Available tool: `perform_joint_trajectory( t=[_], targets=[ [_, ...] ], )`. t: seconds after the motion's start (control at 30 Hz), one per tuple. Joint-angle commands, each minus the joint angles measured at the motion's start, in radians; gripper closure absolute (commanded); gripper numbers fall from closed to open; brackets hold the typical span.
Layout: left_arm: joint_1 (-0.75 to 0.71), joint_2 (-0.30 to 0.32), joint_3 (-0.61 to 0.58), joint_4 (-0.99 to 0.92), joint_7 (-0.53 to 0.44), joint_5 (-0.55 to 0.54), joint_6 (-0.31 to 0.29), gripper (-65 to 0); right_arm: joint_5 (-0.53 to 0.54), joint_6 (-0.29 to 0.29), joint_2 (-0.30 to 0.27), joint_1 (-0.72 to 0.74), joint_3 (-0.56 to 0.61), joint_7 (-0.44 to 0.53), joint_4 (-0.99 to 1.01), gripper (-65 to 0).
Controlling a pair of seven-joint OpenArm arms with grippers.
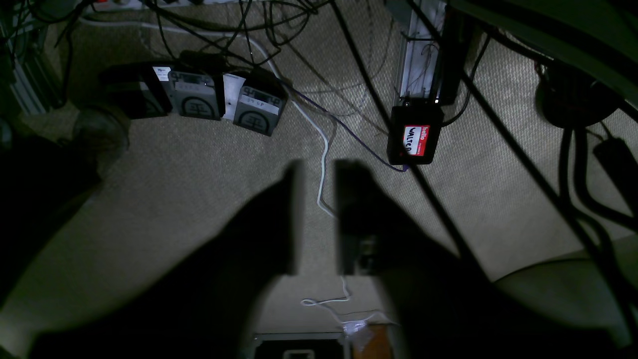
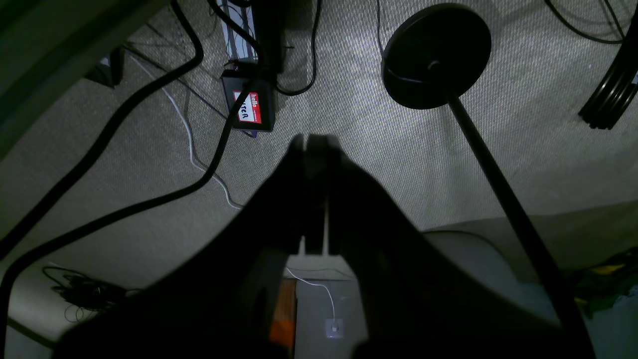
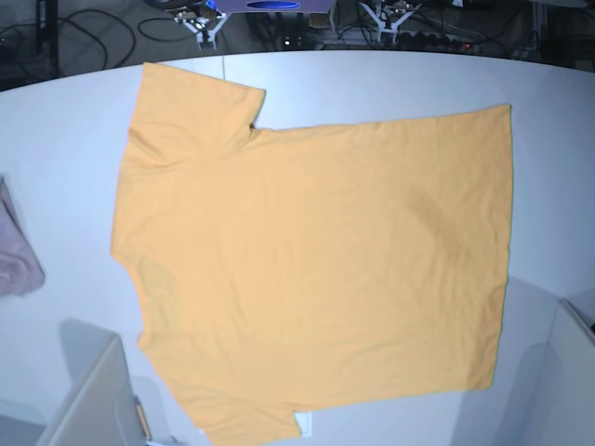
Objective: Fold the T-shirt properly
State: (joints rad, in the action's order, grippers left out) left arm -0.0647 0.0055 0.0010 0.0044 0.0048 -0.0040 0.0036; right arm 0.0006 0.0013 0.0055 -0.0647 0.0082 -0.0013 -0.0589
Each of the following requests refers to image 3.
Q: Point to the orange T-shirt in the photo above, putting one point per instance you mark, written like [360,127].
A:
[285,271]

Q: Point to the white table slot plate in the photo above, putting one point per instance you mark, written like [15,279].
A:
[305,424]

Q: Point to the black power strip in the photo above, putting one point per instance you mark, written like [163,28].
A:
[431,42]

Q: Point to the purple device with blue oval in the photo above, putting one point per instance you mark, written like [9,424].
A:
[253,6]

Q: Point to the orange pencil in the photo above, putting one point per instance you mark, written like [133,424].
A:
[143,419]

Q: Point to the grey left bin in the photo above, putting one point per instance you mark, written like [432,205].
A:
[101,408]

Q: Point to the grey bin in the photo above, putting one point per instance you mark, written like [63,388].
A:
[571,416]
[101,408]

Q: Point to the pink cloth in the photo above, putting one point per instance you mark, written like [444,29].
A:
[21,272]

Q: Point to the grey right bin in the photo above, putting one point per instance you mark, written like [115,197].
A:
[571,416]

